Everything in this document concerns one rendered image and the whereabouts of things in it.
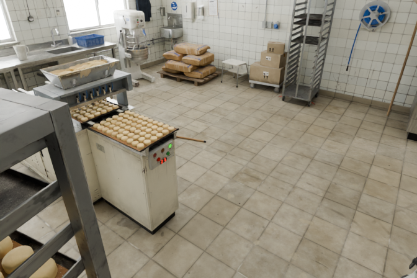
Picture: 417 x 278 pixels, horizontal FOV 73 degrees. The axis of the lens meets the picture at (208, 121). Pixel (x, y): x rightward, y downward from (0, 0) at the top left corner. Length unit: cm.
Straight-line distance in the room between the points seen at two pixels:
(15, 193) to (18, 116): 17
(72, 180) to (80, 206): 5
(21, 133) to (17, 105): 7
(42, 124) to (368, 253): 264
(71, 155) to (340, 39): 517
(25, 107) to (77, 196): 15
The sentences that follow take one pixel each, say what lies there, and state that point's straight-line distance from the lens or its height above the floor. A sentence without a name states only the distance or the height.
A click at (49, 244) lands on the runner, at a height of 160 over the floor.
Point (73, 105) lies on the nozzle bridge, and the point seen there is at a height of 105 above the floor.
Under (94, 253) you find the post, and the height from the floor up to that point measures 154.
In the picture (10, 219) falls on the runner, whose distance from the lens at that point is 48.
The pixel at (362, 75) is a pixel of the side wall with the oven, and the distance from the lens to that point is 548.
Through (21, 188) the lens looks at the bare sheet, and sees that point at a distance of 55.
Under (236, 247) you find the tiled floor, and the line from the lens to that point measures 254.
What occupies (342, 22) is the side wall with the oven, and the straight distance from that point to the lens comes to 539.
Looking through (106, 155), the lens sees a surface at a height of 66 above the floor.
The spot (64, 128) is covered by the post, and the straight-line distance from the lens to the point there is 44.
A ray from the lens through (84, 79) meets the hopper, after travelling 254.
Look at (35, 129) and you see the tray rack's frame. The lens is 41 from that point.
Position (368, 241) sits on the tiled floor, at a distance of 290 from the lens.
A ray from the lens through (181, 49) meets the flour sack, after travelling 602.
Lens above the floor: 197
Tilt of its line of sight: 27 degrees down
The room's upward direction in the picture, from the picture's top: straight up
